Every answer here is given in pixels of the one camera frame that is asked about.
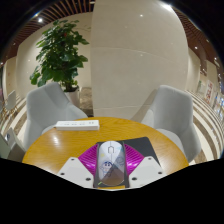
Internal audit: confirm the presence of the grey armchair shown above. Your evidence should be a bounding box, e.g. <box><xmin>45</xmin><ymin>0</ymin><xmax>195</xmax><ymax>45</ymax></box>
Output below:
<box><xmin>0</xmin><ymin>128</ymin><xmax>27</xmax><ymax>163</ymax></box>

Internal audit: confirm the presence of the large green potted plant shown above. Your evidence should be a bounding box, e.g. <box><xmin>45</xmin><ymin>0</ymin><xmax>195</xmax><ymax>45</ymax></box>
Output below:
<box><xmin>29</xmin><ymin>19</ymin><xmax>90</xmax><ymax>108</ymax></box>

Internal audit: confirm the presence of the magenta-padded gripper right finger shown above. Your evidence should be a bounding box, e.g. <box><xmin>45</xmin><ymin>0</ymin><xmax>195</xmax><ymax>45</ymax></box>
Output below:
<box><xmin>123</xmin><ymin>141</ymin><xmax>167</xmax><ymax>188</ymax></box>

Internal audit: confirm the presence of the white power strip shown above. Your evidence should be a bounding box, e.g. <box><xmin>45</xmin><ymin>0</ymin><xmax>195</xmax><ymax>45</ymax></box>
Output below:
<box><xmin>54</xmin><ymin>119</ymin><xmax>101</xmax><ymax>131</ymax></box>

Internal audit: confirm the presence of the grey shell chair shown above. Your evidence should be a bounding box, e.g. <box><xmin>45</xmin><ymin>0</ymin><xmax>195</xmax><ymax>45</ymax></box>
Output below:
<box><xmin>23</xmin><ymin>81</ymin><xmax>88</xmax><ymax>151</ymax></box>
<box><xmin>139</xmin><ymin>84</ymin><xmax>203</xmax><ymax>164</ymax></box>

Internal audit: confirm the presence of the white cartoon-print computer mouse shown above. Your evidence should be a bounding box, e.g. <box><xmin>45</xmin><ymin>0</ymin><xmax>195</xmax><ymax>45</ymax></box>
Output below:
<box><xmin>97</xmin><ymin>140</ymin><xmax>127</xmax><ymax>188</ymax></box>

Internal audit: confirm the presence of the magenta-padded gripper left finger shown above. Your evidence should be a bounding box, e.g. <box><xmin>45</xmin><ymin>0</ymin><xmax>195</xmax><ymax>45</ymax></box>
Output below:
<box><xmin>57</xmin><ymin>143</ymin><xmax>101</xmax><ymax>188</ymax></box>

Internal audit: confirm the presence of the black green-lined mouse pad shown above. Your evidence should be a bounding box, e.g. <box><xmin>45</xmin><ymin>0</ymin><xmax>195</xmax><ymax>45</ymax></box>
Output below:
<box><xmin>93</xmin><ymin>136</ymin><xmax>163</xmax><ymax>189</ymax></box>

